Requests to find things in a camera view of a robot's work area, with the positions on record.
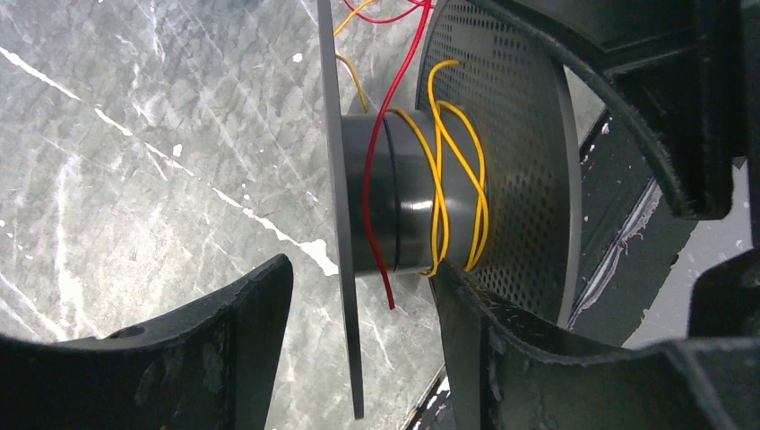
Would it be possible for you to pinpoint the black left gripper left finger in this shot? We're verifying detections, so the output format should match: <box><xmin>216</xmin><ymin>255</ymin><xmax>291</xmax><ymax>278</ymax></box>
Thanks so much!
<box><xmin>1</xmin><ymin>254</ymin><xmax>294</xmax><ymax>429</ymax></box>

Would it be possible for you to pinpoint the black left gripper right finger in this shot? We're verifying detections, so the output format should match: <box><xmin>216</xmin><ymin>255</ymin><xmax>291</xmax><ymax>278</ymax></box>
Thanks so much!
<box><xmin>434</xmin><ymin>258</ymin><xmax>759</xmax><ymax>429</ymax></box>

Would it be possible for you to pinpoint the grey perforated cable spool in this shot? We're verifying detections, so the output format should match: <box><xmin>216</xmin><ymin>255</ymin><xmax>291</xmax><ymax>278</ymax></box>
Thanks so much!
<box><xmin>317</xmin><ymin>1</ymin><xmax>582</xmax><ymax>418</ymax></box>

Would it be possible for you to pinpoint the long red wire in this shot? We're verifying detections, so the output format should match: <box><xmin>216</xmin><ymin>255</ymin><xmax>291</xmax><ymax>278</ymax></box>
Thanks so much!
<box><xmin>342</xmin><ymin>0</ymin><xmax>435</xmax><ymax>312</ymax></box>

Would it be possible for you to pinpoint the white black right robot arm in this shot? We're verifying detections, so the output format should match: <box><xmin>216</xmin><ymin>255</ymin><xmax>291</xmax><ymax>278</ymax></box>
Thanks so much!
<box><xmin>425</xmin><ymin>1</ymin><xmax>747</xmax><ymax>345</ymax></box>

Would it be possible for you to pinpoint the yellow wire on spool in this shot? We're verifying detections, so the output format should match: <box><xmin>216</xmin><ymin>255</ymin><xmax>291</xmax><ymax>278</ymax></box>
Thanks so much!
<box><xmin>332</xmin><ymin>0</ymin><xmax>491</xmax><ymax>279</ymax></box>

